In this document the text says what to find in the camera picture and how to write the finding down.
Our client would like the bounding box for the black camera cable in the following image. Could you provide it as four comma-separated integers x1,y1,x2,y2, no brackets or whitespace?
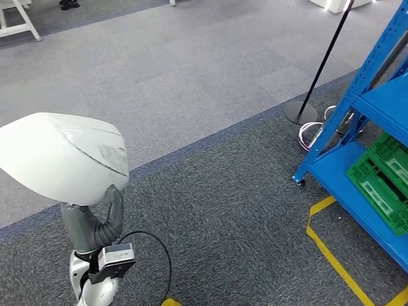
117,230,173,306

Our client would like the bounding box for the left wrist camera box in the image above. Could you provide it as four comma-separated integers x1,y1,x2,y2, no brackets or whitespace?
87,242,137,286

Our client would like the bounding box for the blue metal shelf rack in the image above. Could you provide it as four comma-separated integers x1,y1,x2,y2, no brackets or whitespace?
290,0,408,275

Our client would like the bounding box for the white plastic shell part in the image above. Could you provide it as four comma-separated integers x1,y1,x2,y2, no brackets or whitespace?
0,112,130,207

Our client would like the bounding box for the white table frame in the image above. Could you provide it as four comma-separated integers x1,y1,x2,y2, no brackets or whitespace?
0,0,43,43

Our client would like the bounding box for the chrome stanchion post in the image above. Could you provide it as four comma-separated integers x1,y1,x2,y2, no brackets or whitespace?
297,121,326,153
322,31,408,138

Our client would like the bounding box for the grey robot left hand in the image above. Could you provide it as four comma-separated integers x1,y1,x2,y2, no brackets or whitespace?
60,184,124,255

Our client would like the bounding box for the black pole with round base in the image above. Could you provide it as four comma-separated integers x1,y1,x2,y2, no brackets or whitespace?
283,0,355,127

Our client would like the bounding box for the white display plinth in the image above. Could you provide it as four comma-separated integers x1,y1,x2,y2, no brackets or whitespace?
308,0,374,15

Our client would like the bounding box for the green plastic crate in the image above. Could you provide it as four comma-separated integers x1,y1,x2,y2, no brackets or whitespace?
345,132,408,237

